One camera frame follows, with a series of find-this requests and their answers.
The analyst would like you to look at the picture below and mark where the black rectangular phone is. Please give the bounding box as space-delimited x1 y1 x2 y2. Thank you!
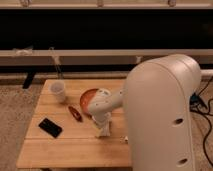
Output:
39 118 63 138

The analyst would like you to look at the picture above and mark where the dark blue power adapter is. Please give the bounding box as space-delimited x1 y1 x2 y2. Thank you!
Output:
190 93 206 107

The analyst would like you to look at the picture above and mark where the red brown oblong object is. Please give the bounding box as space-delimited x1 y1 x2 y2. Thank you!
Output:
68 106 83 122

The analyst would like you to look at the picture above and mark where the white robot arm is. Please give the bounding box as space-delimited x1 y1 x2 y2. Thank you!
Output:
88 54 201 171

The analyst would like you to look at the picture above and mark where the horizontal metal rail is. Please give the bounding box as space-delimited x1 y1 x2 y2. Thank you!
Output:
0 49 213 66

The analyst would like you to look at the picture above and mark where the wooden table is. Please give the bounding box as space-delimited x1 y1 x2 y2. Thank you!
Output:
17 79 131 169

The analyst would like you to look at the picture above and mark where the black floor cable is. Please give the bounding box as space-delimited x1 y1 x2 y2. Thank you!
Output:
190 76 213 168

